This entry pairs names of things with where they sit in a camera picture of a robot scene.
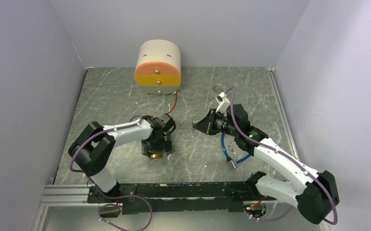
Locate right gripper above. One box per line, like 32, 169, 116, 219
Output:
194, 108, 239, 137

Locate brass padlock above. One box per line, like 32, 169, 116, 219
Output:
149, 153, 163, 159

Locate red cable lock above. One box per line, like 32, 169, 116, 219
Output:
167, 92, 178, 114

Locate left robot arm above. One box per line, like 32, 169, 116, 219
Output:
68, 113, 176, 202

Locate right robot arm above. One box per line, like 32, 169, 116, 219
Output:
192, 104, 340, 225

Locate blue lock keys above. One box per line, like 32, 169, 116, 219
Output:
228, 145, 237, 155

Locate beige drawer cabinet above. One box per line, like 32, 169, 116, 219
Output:
134, 39, 182, 95

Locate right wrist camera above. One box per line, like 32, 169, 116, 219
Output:
216, 92, 230, 114

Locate blue cable lock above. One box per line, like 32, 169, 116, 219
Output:
220, 133, 251, 170

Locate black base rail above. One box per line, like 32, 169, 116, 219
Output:
87, 181, 262, 215

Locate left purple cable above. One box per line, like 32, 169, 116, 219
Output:
69, 115, 145, 198

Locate purple cable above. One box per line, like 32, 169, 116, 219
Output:
225, 84, 339, 225
69, 115, 145, 198

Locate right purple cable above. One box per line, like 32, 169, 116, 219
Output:
225, 84, 339, 225

